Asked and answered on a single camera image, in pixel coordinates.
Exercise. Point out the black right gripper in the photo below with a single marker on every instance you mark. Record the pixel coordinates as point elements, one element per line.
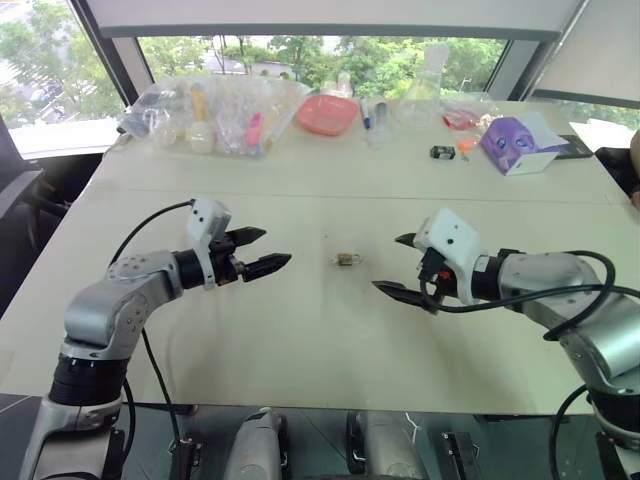
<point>436,267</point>

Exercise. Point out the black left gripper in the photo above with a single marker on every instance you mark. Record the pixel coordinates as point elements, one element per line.
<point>222,261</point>

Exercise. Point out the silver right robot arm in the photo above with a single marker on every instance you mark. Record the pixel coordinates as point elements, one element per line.
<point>550,277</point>

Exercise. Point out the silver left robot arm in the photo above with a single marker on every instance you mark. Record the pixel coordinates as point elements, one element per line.
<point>95,310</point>

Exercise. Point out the pink plastic item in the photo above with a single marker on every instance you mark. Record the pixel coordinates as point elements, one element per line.
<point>255,132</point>

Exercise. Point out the small black box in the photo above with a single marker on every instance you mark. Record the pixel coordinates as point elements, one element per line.
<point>443,152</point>

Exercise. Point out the small orange item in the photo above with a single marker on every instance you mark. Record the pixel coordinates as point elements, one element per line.
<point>465,146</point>

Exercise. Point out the large clear plastic bag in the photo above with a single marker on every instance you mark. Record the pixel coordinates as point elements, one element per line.
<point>225,110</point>

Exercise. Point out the pink plastic plate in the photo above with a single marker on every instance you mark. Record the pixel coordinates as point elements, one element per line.
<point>322,115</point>

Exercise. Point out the blue marker pen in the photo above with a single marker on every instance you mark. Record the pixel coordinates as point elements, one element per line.
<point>366,118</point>

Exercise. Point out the grey tube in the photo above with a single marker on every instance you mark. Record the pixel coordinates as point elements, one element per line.
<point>381,112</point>

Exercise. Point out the red packet in clear bag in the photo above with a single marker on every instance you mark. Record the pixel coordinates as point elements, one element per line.
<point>460,120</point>

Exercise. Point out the purple tissue box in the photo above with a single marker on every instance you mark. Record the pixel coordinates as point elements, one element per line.
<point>507,145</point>

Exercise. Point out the yellow bottle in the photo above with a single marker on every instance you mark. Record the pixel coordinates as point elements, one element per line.
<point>198,102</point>

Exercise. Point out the clear glass flask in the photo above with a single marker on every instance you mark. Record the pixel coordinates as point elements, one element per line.
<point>422,100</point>

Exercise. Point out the dark item in clear bag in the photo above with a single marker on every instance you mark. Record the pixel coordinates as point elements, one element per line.
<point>142,115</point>

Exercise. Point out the grey rounded robot part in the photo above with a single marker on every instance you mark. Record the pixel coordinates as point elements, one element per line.
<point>257,445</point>
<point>387,445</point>

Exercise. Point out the small clear bottles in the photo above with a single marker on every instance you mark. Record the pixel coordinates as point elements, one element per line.
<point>344,83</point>

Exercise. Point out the black flat phone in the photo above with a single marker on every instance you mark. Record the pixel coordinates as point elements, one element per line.
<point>577,149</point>

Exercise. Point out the white roller blind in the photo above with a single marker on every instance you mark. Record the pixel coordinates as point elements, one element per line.
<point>325,17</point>
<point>595,50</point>

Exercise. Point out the black office chair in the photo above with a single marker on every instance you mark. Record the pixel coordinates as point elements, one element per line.
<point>20,192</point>

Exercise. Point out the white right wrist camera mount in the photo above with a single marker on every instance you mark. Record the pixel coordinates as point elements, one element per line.
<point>450,240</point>

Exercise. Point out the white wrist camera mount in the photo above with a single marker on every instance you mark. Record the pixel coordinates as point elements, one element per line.
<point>450,240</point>
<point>205,220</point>

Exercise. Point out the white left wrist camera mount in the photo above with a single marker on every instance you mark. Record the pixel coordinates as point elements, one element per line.
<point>205,220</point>

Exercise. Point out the black bracket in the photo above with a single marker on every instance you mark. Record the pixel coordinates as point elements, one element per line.
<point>461,452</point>
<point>184,457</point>

